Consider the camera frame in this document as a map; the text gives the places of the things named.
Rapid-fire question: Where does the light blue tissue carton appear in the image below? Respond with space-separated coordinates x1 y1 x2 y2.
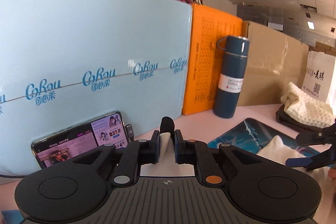
1 0 192 177

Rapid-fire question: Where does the anime printed desk mat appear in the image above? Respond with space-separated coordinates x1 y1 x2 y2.
208 118 335 164

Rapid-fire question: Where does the dark blue vacuum bottle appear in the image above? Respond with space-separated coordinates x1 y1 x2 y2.
213 35 250 119

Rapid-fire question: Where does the orange cardboard box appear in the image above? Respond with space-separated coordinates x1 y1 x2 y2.
182 4 243 115

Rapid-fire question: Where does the cream knitted sweater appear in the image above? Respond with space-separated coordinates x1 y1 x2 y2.
281 82 335 128

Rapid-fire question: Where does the brown cardboard box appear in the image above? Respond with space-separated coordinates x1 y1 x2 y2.
238 21 309 106

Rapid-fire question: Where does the white paper shopping bag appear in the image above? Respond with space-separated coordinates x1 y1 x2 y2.
301 51 335 106

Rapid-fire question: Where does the white garment with black cuffs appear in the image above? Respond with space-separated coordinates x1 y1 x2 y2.
140 116 326 180

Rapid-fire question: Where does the smartphone with lit screen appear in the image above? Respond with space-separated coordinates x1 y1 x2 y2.
31 111 130 168

